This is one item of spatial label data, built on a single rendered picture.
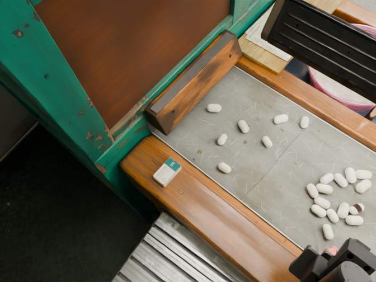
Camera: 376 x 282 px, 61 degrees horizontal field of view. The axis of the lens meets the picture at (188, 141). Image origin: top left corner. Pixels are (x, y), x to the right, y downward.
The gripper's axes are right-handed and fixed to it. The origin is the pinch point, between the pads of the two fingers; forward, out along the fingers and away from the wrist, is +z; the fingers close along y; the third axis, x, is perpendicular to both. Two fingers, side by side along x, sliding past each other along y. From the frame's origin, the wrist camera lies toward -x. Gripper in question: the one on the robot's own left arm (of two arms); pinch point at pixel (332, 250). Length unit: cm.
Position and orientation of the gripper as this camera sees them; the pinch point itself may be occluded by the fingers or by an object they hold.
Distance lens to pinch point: 70.6
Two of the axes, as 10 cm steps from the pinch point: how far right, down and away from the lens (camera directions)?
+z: 5.3, -2.7, 8.1
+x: -3.8, 7.8, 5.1
